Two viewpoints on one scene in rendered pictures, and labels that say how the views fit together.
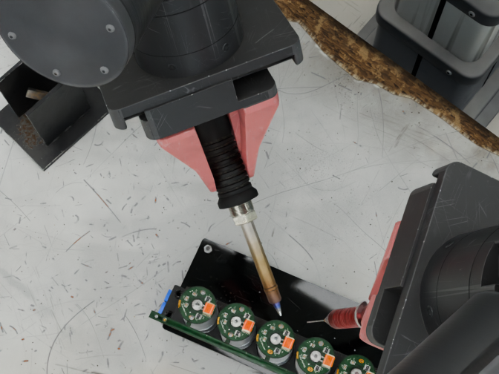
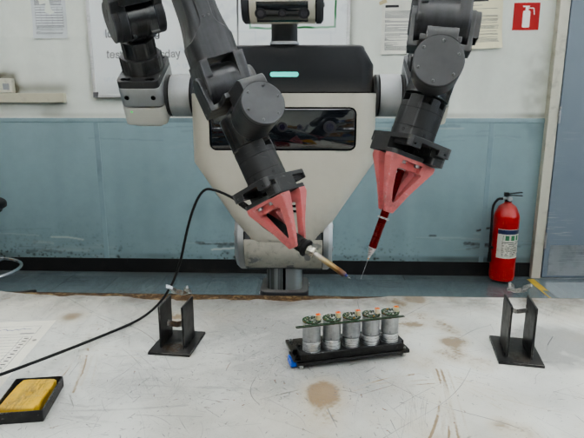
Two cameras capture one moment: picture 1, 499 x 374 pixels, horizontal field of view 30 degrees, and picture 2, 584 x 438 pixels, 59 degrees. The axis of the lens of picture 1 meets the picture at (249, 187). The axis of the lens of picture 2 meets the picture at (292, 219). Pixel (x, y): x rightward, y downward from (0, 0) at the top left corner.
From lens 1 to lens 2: 0.68 m
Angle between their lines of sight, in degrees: 64
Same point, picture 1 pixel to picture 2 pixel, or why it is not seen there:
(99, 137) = (206, 341)
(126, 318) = (277, 374)
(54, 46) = (262, 109)
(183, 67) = (276, 169)
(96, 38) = (275, 101)
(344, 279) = not seen: hidden behind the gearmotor
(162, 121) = (280, 183)
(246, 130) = (301, 202)
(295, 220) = not seen: hidden behind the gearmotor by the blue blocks
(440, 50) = not seen: hidden behind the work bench
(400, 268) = (386, 138)
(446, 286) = (401, 116)
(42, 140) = (180, 348)
